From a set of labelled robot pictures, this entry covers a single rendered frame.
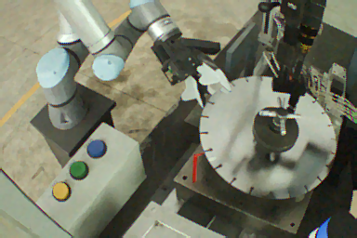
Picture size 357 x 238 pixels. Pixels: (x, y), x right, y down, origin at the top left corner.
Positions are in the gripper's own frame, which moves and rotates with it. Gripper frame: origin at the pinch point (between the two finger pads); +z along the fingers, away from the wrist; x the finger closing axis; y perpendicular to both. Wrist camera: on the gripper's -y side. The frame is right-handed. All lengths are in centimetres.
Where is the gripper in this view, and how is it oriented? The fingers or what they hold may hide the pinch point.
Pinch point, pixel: (218, 99)
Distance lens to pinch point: 72.6
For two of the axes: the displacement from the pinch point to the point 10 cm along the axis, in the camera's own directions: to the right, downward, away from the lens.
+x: 3.3, -2.1, -9.2
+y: -7.8, 4.9, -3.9
